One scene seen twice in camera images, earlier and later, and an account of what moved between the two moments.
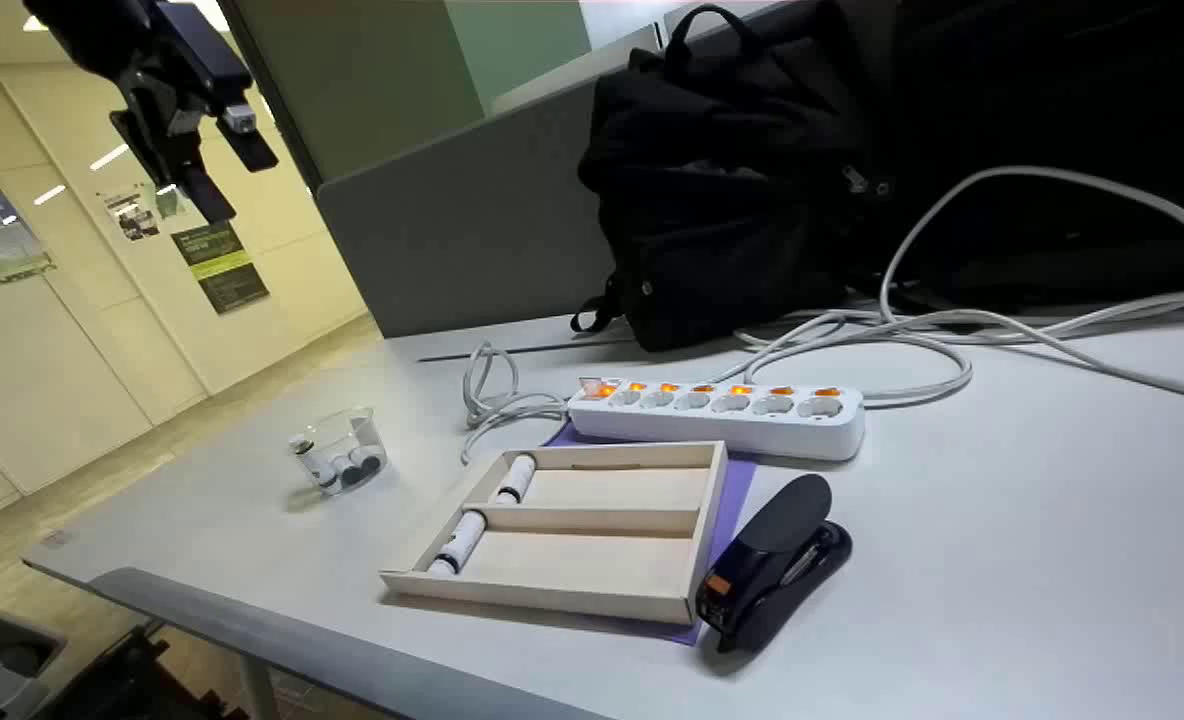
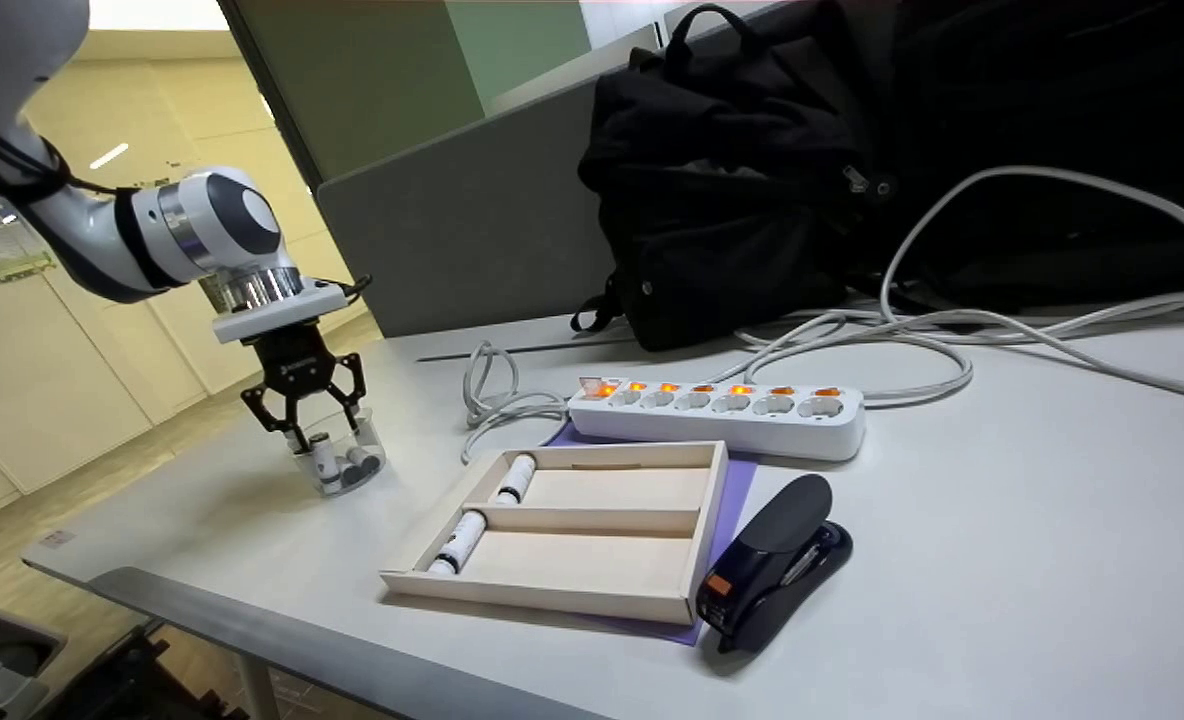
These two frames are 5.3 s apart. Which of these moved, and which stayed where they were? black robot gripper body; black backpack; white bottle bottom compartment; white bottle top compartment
Moved: black robot gripper body
Stayed: white bottle bottom compartment; black backpack; white bottle top compartment
